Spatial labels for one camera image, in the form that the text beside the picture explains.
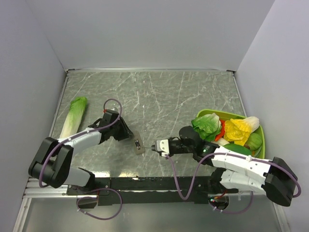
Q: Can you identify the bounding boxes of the beige remote control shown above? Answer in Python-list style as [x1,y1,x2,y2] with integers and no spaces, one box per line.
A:
[133,131,145,155]

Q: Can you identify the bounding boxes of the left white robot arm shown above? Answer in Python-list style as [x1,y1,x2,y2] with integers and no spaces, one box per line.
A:
[28,109,133,194]

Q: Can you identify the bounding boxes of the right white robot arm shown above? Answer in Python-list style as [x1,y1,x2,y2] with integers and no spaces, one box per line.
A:
[151,126,301,207]

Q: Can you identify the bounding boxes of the green toy lettuce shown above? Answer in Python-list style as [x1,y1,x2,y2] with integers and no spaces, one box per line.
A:
[191,113,222,142]

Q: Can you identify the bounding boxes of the white green bok choy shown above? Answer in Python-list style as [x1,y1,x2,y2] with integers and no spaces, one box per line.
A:
[212,138,252,156]

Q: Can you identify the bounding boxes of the red toy pepper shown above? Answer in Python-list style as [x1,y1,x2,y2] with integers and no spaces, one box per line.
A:
[214,119,225,142]

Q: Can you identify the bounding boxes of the long napa cabbage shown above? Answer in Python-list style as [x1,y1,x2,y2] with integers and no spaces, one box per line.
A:
[59,97,88,139]

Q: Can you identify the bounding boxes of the green plastic basket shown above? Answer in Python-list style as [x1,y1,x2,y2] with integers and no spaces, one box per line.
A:
[197,109,266,159]

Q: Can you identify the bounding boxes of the yellow toy cabbage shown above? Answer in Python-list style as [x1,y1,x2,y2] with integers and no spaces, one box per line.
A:
[224,116,260,146]

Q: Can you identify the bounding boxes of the round green toy vegetable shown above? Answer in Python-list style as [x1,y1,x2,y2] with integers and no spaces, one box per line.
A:
[244,133,263,151]

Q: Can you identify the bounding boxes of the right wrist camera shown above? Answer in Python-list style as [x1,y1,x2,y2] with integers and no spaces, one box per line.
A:
[154,139,170,157]

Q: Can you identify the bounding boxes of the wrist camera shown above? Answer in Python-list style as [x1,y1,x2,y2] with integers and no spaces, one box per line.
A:
[154,139,170,157]
[103,105,122,115]

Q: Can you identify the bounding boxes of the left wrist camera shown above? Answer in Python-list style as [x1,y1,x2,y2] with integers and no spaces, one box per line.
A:
[103,105,122,115]

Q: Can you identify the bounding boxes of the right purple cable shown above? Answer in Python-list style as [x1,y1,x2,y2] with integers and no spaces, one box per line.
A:
[165,153,302,216]

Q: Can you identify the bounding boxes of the black base frame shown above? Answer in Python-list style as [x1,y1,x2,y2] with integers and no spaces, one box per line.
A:
[67,176,239,206]

